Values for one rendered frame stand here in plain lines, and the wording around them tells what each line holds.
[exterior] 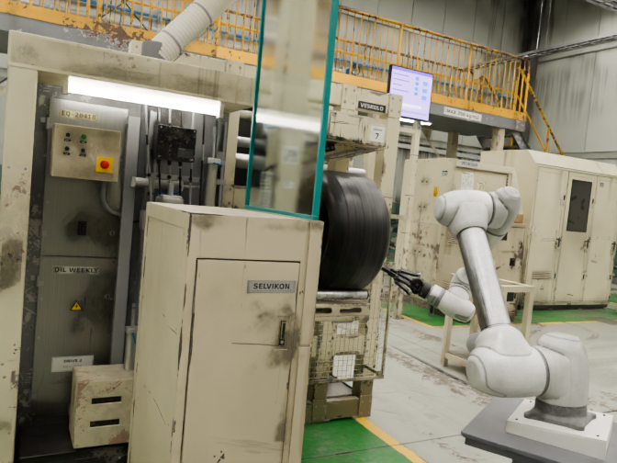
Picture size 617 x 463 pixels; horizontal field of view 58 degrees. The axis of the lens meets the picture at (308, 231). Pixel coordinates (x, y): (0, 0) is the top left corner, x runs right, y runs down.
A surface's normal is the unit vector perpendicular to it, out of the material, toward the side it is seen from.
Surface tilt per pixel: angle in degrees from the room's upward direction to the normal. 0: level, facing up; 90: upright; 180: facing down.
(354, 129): 90
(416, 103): 90
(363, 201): 58
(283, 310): 90
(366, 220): 75
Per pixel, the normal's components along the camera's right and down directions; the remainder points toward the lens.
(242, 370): 0.46, 0.10
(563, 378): 0.15, 0.03
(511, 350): 0.14, -0.56
